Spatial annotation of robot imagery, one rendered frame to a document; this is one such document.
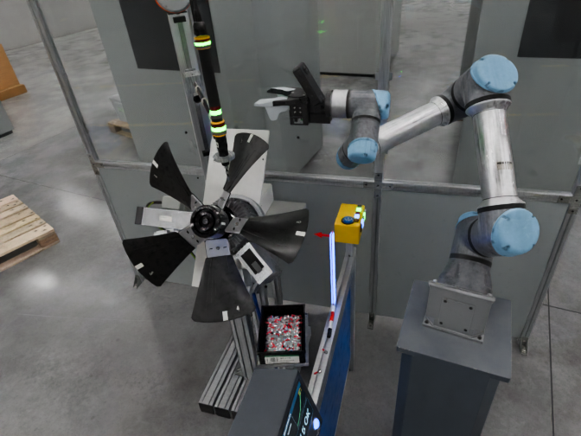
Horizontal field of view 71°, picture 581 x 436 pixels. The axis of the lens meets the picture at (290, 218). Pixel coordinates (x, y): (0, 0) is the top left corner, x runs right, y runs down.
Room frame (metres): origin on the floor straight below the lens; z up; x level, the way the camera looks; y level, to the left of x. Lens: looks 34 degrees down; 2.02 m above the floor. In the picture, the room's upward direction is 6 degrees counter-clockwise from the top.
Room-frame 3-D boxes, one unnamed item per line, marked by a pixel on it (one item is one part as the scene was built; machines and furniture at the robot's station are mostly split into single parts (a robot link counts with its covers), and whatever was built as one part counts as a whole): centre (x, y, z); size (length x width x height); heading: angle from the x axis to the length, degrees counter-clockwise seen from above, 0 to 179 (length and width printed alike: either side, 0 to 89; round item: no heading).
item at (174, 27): (1.90, 0.39, 0.90); 0.08 x 0.06 x 1.80; 106
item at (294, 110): (1.11, -0.09, 1.63); 0.12 x 0.08 x 0.09; 71
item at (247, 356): (1.35, 0.29, 0.46); 0.09 x 0.05 x 0.91; 71
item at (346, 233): (1.37, -0.24, 1.02); 0.16 x 0.10 x 0.11; 161
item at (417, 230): (1.89, -0.05, 0.50); 2.59 x 0.03 x 0.91; 71
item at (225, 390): (1.44, 0.26, 0.04); 0.62 x 0.45 x 0.08; 161
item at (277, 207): (1.77, 0.12, 0.85); 0.36 x 0.24 x 0.03; 71
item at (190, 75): (1.81, 0.36, 1.54); 0.10 x 0.07 x 0.09; 16
